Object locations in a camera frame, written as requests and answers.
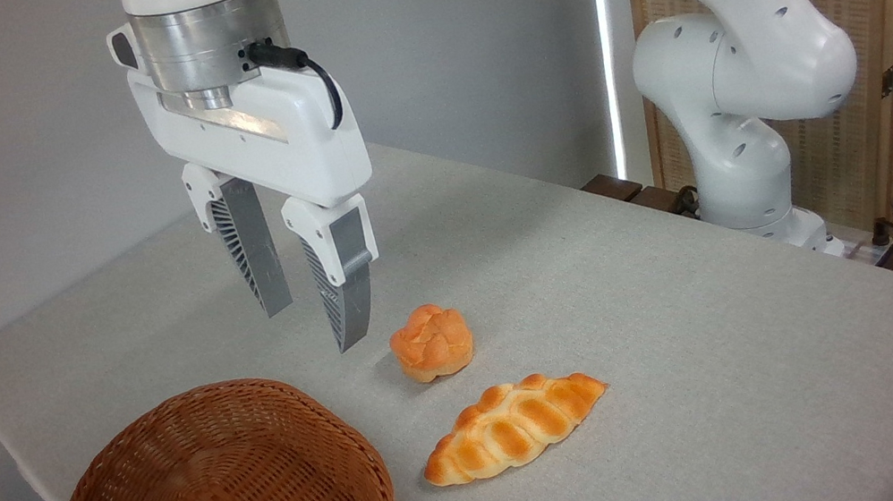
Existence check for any round orange bread bun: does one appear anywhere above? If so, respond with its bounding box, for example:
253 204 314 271
384 298 480 388

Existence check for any grey tablecloth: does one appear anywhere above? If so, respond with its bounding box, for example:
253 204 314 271
0 54 893 501

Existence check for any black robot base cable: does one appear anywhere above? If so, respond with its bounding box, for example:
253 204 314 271
668 183 705 223

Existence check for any white power strip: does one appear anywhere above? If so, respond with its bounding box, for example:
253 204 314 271
839 230 893 272

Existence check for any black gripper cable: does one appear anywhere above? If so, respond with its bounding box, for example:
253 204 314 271
238 30 347 145

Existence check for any long braided bread loaf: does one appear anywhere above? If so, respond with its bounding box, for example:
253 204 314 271
410 362 620 490

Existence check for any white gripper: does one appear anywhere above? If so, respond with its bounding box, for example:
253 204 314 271
126 31 402 380

